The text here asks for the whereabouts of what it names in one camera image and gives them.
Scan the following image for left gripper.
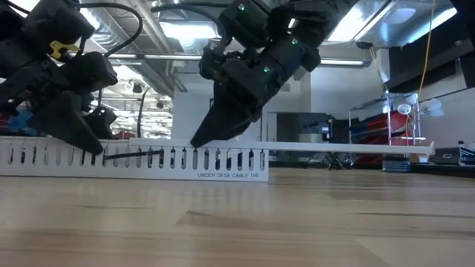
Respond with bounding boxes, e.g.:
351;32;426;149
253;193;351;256
0;61;119;156

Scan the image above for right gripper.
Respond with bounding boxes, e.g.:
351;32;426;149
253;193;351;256
190;40;322;148

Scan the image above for black zip tie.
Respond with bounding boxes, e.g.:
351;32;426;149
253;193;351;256
102;148;165;162

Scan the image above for white slotted cable raceway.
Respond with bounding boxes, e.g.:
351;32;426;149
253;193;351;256
0;135;270;182

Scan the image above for grey machine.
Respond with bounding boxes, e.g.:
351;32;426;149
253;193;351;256
296;112;334;144

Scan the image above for black safety glasses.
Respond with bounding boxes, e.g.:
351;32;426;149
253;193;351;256
307;151;357;170

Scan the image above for long ceiling light strip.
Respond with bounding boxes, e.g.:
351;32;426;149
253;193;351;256
105;51;372;68

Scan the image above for red storage bin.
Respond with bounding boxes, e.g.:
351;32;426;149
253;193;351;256
356;111;409;134
350;133;390;146

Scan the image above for cardboard box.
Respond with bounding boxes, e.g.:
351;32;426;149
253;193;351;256
407;154;436;164

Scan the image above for black case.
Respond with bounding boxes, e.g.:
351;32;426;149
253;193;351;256
433;147;469;166

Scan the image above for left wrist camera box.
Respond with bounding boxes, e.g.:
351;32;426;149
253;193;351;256
70;51;119;93

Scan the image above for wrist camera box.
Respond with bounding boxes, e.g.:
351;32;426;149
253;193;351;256
198;43;229;81
70;51;119;93

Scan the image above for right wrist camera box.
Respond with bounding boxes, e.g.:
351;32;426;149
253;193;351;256
198;43;229;81

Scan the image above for yellow cable tag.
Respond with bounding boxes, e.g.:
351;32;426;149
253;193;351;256
48;39;81;60

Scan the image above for silver ventilation duct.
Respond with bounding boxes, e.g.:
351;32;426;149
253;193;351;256
79;5;186;98

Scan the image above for metal wire shelf rack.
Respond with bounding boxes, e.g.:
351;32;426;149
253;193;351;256
347;91;424;168

